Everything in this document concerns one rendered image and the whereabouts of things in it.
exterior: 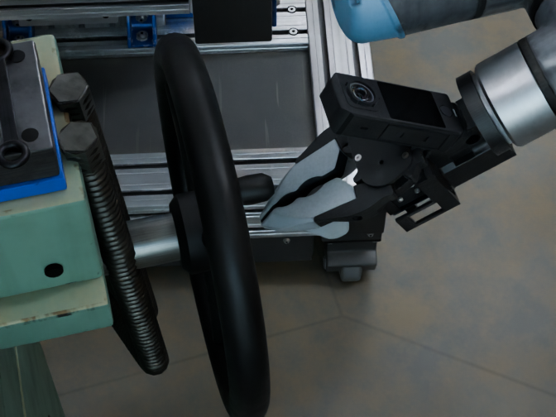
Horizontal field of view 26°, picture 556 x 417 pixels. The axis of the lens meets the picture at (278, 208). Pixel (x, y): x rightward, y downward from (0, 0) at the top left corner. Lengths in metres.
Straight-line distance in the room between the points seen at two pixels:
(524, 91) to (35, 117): 0.40
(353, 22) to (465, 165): 0.16
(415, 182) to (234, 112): 0.78
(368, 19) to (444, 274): 0.93
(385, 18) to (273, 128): 0.78
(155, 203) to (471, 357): 0.51
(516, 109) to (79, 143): 0.36
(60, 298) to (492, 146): 0.37
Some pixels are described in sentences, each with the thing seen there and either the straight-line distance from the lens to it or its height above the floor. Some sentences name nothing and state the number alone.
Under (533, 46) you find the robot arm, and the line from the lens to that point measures 0.95.
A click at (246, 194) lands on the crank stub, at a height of 0.74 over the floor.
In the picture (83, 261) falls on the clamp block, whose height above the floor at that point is 0.89.
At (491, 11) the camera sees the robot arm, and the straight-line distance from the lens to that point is 0.99.
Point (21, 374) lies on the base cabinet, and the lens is 1.10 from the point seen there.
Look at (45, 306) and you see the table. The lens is 0.79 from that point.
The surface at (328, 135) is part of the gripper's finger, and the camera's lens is 1.01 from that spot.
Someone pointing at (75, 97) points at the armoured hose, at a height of 0.97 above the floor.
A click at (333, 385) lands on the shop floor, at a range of 1.72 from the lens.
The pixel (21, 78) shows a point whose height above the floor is 1.00.
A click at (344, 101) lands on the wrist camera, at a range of 0.90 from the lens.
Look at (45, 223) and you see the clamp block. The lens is 0.74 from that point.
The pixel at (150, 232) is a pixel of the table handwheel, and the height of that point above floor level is 0.83.
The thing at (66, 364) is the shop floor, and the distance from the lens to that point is 1.76.
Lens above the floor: 1.55
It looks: 55 degrees down
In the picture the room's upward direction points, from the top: straight up
